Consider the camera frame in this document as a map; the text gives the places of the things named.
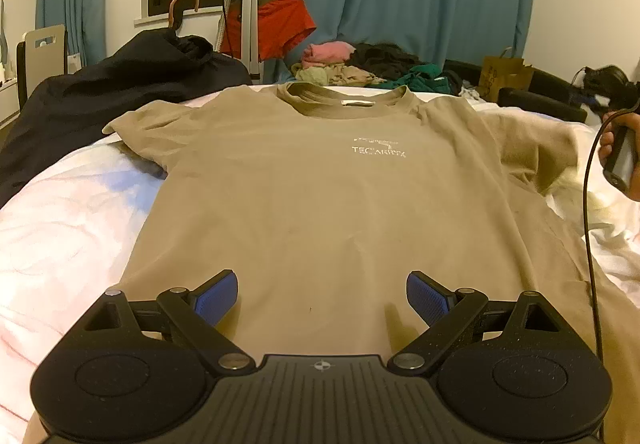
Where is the brown paper bag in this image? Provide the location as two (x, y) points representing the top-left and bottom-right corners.
(477, 46), (535, 103)

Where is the dark navy jacket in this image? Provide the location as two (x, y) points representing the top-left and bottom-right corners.
(0, 30), (253, 210)

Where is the beige crumpled garment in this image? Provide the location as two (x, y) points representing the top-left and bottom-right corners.
(291, 62), (387, 88)

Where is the black bed frame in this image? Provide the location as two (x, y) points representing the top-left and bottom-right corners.
(442, 59), (589, 125)

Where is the red garment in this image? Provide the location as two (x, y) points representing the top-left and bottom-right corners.
(220, 0), (318, 62)

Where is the black cable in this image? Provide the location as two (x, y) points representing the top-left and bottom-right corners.
(582, 108), (610, 444)

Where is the silver camera tripod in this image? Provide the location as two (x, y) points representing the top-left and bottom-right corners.
(215, 0), (266, 80)

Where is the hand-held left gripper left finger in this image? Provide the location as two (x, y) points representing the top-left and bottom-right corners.
(85, 269), (258, 373)

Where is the white pink blue blanket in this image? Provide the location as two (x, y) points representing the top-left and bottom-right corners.
(0, 84), (640, 444)

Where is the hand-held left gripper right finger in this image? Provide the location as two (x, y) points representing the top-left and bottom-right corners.
(387, 270), (559, 373)

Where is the green garment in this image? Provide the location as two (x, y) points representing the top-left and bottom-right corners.
(379, 64), (454, 96)

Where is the pink cloth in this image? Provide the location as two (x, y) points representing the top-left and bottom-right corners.
(301, 41), (357, 66)

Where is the person's right hand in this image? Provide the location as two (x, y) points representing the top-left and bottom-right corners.
(598, 112), (640, 203)

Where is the dark clothes pile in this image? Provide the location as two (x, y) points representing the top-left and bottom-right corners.
(347, 42), (432, 78)

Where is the copper hook clothes hanger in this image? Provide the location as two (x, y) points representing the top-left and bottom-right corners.
(168, 0), (201, 32)

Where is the tan t-shirt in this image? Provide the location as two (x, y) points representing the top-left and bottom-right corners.
(102, 83), (640, 444)

